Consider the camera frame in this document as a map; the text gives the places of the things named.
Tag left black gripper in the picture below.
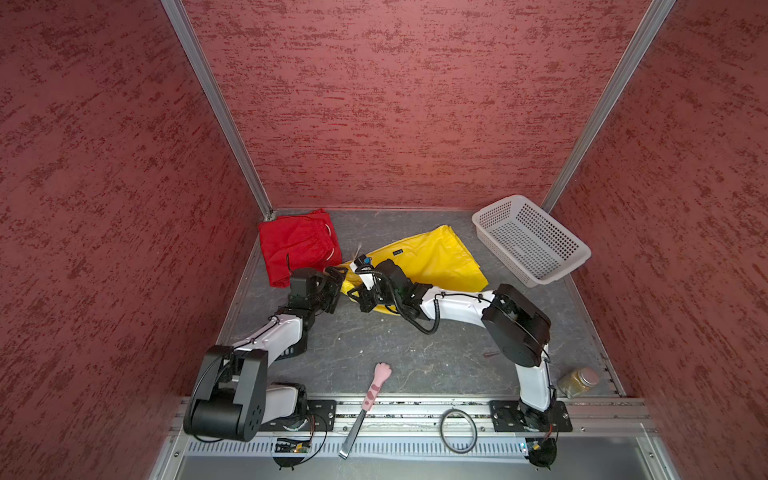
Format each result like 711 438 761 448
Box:
310 265 349 313

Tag red shorts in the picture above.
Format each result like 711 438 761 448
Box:
258 209 343 288

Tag yellow shorts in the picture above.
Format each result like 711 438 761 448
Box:
341 225 494 334

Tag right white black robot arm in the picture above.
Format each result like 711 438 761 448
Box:
347 280 555 431

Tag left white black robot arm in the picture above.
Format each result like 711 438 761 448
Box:
183 266 347 442

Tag white plastic basket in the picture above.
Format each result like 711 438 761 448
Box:
472 195 592 288

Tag small glass jar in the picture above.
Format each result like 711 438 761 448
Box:
557 367 600 398

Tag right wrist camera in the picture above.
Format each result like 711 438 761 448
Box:
352 255 413 291

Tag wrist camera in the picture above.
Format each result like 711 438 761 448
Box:
287 268 320 310
352 255 413 291

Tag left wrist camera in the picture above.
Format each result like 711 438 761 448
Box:
287 268 320 310

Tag pink cat-paw handled knife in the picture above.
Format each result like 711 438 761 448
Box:
338 362 392 460

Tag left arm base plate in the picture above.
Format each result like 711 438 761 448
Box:
291 399 338 432

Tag black rubber ring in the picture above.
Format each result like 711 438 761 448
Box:
438 407 479 455

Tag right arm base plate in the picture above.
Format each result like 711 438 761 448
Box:
489 400 573 433

